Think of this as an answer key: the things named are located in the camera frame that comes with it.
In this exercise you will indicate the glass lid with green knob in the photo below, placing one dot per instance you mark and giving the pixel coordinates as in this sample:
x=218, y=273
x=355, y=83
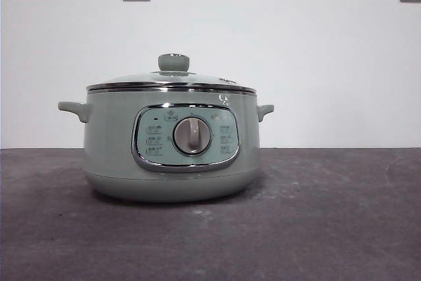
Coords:
x=173, y=63

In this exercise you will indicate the sage green electric cooking pot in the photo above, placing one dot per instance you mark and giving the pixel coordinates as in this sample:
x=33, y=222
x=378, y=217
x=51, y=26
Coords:
x=108, y=136

